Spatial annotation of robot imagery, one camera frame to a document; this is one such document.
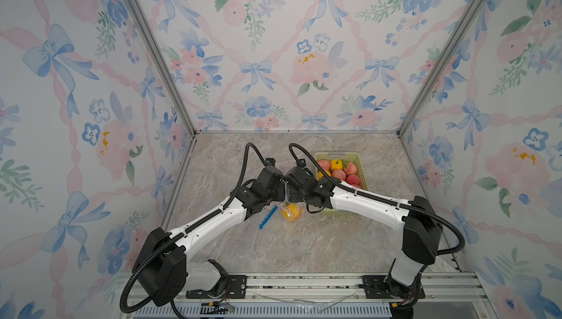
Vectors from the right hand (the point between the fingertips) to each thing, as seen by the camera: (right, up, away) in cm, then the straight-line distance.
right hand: (298, 188), depth 84 cm
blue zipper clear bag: (-12, -13, +6) cm, 18 cm away
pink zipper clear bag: (-5, -4, -11) cm, 12 cm away
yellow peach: (-2, -7, -7) cm, 10 cm away
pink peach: (+25, +2, +12) cm, 28 cm away
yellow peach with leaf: (+19, +9, +16) cm, 26 cm away
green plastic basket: (+27, +12, +18) cm, 35 cm away
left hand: (-6, +1, -1) cm, 6 cm away
